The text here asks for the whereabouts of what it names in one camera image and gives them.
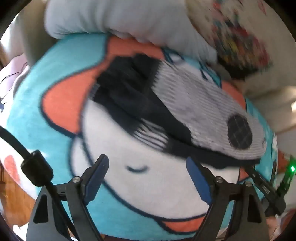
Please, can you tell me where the pale pink cloth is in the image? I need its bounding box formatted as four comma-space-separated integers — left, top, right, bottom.
0, 53, 31, 112

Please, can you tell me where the cream floral printed pillow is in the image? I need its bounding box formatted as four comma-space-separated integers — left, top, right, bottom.
187, 0, 296, 100

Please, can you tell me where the black cable with ferrite bead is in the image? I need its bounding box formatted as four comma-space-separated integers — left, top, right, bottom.
0, 126, 72, 241

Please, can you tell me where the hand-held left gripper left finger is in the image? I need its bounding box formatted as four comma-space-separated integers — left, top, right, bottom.
26, 154, 110, 241

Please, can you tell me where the light grey pillow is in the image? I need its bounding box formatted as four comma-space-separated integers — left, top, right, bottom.
44, 0, 218, 63

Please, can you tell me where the teal cartoon printed blanket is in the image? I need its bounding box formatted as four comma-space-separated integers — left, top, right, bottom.
0, 32, 279, 241

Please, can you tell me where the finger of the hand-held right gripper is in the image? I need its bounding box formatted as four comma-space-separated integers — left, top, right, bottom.
245, 165, 287, 216

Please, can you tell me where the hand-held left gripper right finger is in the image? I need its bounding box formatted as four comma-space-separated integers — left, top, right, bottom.
186, 156, 270, 241

